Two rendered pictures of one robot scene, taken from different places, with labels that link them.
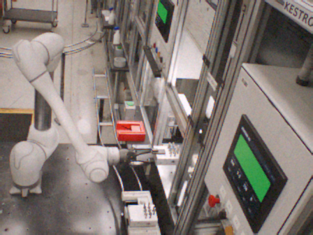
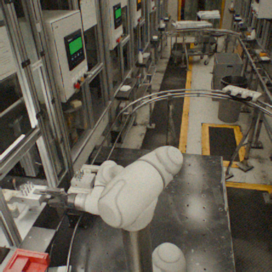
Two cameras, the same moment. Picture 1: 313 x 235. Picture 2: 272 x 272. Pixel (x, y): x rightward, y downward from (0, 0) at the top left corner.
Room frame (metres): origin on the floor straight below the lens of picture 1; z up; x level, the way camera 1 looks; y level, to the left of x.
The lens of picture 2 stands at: (1.99, 0.91, 2.04)
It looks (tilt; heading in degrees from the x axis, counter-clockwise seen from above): 33 degrees down; 210
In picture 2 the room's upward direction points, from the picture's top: 2 degrees counter-clockwise
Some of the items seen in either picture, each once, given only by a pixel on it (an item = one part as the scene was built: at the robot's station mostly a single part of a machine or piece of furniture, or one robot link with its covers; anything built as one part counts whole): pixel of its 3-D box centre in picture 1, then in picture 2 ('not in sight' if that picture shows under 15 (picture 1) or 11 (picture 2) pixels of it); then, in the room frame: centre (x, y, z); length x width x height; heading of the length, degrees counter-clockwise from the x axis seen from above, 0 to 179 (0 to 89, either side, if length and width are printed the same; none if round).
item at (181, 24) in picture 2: not in sight; (190, 42); (-4.19, -1.14, 0.48); 0.88 x 0.56 x 0.96; 126
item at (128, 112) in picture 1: (130, 112); not in sight; (1.78, 0.16, 0.97); 0.08 x 0.08 x 0.12; 18
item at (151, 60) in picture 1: (152, 59); not in sight; (1.75, 0.08, 1.37); 0.36 x 0.04 x 0.04; 18
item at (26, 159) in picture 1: (25, 161); (167, 266); (1.30, 0.65, 0.85); 0.18 x 0.16 x 0.22; 171
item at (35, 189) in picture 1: (26, 182); not in sight; (1.27, 0.65, 0.71); 0.22 x 0.18 x 0.06; 18
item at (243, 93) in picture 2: not in sight; (240, 95); (-0.82, 0.57, 0.84); 0.37 x 0.14 x 0.10; 76
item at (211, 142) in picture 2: not in sight; (222, 142); (-1.12, 0.42, 0.01); 1.00 x 0.55 x 0.01; 18
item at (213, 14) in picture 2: not in sight; (207, 30); (-5.53, -1.14, 0.48); 0.84 x 0.58 x 0.97; 26
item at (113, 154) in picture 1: (112, 156); (82, 201); (1.29, 0.17, 1.03); 0.09 x 0.06 x 0.09; 18
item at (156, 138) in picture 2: not in sight; (177, 76); (-3.23, -1.05, 0.01); 5.85 x 0.59 x 0.01; 18
